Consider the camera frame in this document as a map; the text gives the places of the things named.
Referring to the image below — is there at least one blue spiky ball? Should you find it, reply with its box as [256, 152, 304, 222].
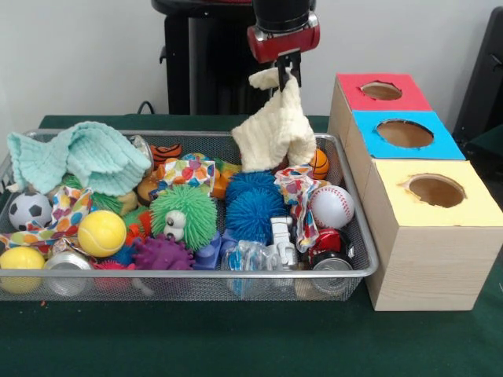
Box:
[224, 170, 292, 247]

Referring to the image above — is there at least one cream cloth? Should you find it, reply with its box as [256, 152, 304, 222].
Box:
[230, 68, 318, 174]

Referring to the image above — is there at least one dark green table cloth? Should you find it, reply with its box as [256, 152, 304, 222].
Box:
[0, 113, 503, 377]

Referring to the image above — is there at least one black and white soccer ball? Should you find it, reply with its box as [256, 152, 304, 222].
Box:
[8, 191, 54, 232]

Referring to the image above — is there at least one purple spiky toy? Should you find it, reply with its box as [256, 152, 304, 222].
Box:
[132, 234, 196, 271]

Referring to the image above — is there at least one orange basketball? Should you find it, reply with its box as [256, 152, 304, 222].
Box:
[309, 148, 330, 178]

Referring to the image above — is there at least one silver mesh bin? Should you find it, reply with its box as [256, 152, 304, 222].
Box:
[0, 129, 380, 302]

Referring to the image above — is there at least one white baseball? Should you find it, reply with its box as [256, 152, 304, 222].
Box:
[308, 185, 355, 229]

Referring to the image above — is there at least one crushed clear plastic bottle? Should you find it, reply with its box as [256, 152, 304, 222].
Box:
[219, 240, 285, 296]

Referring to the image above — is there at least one mint green cloth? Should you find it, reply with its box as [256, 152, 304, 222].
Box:
[6, 120, 153, 197]

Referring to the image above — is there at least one green covered side table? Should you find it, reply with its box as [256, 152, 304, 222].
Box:
[466, 125, 503, 158]

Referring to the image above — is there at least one black upright panel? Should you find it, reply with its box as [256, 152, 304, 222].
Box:
[451, 5, 503, 181]

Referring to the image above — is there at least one smooth yellow ball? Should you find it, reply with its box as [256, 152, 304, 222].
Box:
[0, 246, 46, 295]

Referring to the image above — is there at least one green spiky ball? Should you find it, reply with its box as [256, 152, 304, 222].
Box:
[150, 185, 218, 251]

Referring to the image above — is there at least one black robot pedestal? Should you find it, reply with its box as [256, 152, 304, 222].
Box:
[151, 0, 318, 116]

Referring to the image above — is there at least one black cable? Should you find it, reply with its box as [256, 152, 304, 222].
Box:
[137, 101, 170, 115]

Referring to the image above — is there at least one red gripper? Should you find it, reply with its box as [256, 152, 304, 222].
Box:
[246, 13, 321, 93]

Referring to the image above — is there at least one yellow tennis ball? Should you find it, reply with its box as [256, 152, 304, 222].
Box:
[77, 210, 127, 258]

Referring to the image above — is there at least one wooden box with three holes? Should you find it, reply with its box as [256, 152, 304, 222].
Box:
[327, 72, 503, 312]

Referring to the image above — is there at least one silver toy robot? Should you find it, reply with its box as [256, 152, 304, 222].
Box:
[268, 215, 300, 273]

